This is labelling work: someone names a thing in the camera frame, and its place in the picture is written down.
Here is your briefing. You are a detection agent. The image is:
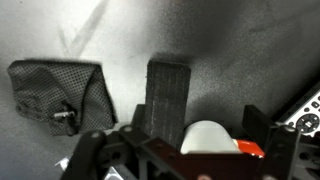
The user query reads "silver black remote control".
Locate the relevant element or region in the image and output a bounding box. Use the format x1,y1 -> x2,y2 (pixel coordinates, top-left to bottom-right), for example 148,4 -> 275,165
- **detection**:
274,81 -> 320,138

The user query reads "black foam block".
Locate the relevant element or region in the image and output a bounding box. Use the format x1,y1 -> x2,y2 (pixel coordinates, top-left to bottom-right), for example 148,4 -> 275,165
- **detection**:
143,58 -> 192,151

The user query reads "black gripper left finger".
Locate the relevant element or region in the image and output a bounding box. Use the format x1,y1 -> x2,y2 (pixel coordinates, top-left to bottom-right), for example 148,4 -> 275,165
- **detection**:
59,104 -> 188,180

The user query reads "black mesh pouch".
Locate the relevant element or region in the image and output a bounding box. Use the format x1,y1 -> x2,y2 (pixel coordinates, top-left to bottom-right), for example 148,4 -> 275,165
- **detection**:
7,59 -> 119,137

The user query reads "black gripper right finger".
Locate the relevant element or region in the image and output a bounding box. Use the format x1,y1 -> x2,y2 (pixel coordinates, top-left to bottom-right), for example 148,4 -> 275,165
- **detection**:
242,104 -> 320,180

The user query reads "white mug orange interior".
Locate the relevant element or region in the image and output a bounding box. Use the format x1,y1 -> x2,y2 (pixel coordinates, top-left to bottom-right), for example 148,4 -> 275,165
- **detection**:
179,119 -> 267,159

